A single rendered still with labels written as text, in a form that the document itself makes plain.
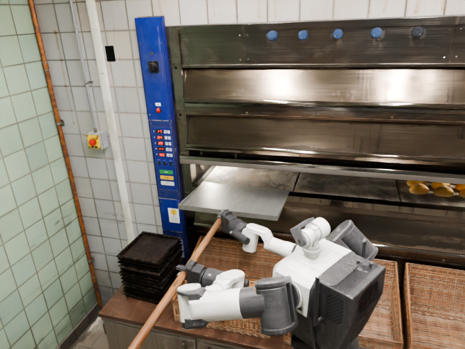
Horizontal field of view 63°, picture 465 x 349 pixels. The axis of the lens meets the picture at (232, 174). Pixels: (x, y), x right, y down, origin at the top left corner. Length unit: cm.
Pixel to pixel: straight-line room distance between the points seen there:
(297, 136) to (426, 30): 75
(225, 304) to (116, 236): 176
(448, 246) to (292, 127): 103
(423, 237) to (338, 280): 114
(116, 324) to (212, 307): 133
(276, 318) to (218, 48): 141
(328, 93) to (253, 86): 38
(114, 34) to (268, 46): 86
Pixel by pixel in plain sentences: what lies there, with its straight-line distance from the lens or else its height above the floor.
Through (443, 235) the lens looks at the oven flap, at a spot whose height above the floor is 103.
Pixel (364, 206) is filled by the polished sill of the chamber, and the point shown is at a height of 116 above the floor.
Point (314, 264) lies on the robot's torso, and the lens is 127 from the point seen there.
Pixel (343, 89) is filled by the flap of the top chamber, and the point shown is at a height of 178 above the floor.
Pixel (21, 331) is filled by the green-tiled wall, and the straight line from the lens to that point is 278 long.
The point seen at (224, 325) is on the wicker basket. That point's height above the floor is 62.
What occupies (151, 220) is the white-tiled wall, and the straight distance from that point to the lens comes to 261.
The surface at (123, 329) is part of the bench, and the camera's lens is 246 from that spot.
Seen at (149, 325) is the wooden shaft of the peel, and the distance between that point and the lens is 139.
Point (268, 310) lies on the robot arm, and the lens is 115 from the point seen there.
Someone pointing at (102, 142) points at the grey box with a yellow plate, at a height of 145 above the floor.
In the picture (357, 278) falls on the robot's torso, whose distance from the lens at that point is 124.
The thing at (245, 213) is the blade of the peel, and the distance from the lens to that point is 196.
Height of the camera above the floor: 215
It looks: 23 degrees down
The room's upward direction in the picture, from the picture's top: 3 degrees counter-clockwise
